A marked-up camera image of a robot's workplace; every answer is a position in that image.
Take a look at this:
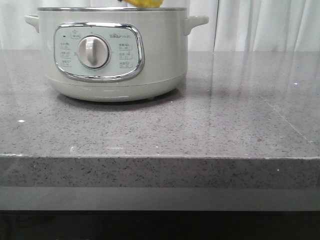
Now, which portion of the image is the yellow corn cob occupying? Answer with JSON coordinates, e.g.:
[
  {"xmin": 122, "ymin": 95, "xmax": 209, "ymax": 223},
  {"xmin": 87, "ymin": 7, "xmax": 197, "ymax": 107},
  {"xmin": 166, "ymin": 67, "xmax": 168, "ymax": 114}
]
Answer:
[{"xmin": 125, "ymin": 0, "xmax": 164, "ymax": 8}]

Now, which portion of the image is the pale green electric cooking pot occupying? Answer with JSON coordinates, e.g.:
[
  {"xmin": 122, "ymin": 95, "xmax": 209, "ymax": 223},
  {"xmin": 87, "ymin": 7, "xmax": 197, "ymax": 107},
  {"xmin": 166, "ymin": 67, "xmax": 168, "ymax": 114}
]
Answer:
[{"xmin": 24, "ymin": 7, "xmax": 209, "ymax": 102}]

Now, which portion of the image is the white curtain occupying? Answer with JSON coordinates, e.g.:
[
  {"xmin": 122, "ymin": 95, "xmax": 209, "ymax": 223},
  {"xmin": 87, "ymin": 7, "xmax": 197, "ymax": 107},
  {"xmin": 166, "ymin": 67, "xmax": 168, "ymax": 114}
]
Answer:
[{"xmin": 0, "ymin": 0, "xmax": 320, "ymax": 52}]

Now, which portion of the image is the grey cabinet below counter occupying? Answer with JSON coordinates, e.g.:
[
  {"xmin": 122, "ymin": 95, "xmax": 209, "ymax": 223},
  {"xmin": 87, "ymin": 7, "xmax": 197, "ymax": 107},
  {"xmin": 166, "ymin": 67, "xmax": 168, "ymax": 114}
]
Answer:
[{"xmin": 0, "ymin": 187, "xmax": 320, "ymax": 240}]

